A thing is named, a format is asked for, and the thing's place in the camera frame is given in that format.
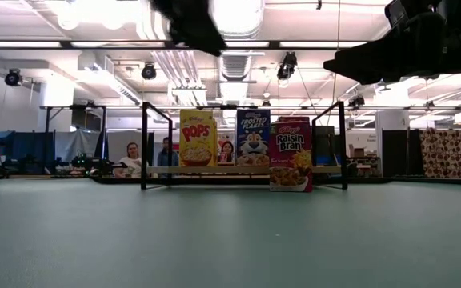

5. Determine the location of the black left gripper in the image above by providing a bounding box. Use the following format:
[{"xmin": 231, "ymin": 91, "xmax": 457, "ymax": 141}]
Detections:
[{"xmin": 149, "ymin": 0, "xmax": 227, "ymax": 57}]

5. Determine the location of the blue Frosted Flakes cereal box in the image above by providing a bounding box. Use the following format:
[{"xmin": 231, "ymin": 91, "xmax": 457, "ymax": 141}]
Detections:
[{"xmin": 235, "ymin": 108, "xmax": 271, "ymax": 168}]

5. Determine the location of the black spotlight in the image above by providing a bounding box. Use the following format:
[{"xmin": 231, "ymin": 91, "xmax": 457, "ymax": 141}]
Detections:
[
  {"xmin": 141, "ymin": 62, "xmax": 158, "ymax": 81},
  {"xmin": 347, "ymin": 94, "xmax": 367, "ymax": 109},
  {"xmin": 276, "ymin": 51, "xmax": 298, "ymax": 81}
]

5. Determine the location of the black partition panel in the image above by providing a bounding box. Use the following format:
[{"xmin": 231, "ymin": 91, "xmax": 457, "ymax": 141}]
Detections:
[
  {"xmin": 315, "ymin": 125, "xmax": 335, "ymax": 166},
  {"xmin": 381, "ymin": 129, "xmax": 420, "ymax": 178}
]

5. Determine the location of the brown patterned fabric partition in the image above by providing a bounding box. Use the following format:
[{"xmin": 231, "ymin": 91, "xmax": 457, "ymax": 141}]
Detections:
[{"xmin": 418, "ymin": 127, "xmax": 461, "ymax": 179}]

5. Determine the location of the cardboard box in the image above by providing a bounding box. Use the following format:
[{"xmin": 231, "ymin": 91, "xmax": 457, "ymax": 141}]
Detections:
[{"xmin": 347, "ymin": 144, "xmax": 367, "ymax": 159}]

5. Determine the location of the person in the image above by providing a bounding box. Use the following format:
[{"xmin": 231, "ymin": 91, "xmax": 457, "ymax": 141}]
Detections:
[
  {"xmin": 156, "ymin": 136, "xmax": 181, "ymax": 168},
  {"xmin": 217, "ymin": 139, "xmax": 238, "ymax": 164},
  {"xmin": 113, "ymin": 141, "xmax": 143, "ymax": 179}
]

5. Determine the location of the black metal stand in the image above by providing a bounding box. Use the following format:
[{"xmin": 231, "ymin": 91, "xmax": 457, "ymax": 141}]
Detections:
[{"xmin": 39, "ymin": 103, "xmax": 108, "ymax": 161}]

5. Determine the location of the black light bar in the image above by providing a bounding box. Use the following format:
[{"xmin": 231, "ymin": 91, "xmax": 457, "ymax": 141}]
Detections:
[{"xmin": 0, "ymin": 38, "xmax": 370, "ymax": 51}]

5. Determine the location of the grey tarp cover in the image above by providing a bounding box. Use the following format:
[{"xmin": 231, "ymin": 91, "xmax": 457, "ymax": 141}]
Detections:
[{"xmin": 54, "ymin": 128, "xmax": 110, "ymax": 163}]

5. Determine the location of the dark equipment with green lights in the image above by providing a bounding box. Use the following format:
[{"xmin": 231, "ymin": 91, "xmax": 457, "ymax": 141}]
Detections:
[{"xmin": 54, "ymin": 154, "xmax": 114, "ymax": 178}]

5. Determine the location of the green table mat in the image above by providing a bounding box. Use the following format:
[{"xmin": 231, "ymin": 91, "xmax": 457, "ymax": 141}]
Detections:
[{"xmin": 0, "ymin": 178, "xmax": 461, "ymax": 288}]

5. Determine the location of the blue partition panel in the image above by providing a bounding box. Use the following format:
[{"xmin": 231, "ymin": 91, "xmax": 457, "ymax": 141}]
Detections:
[{"xmin": 0, "ymin": 130, "xmax": 55, "ymax": 163}]

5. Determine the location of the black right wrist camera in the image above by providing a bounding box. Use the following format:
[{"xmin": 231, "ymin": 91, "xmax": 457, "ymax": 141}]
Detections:
[{"xmin": 383, "ymin": 0, "xmax": 419, "ymax": 29}]

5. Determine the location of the silver ventilation duct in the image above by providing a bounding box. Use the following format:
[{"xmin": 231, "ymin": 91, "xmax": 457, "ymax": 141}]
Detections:
[{"xmin": 210, "ymin": 0, "xmax": 266, "ymax": 94}]

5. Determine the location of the black aluminium table frame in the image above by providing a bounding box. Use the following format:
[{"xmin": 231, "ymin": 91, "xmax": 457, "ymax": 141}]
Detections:
[{"xmin": 90, "ymin": 174, "xmax": 461, "ymax": 186}]

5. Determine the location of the black mounted camera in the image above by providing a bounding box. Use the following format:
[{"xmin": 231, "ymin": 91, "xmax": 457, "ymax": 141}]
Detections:
[{"xmin": 4, "ymin": 68, "xmax": 24, "ymax": 88}]

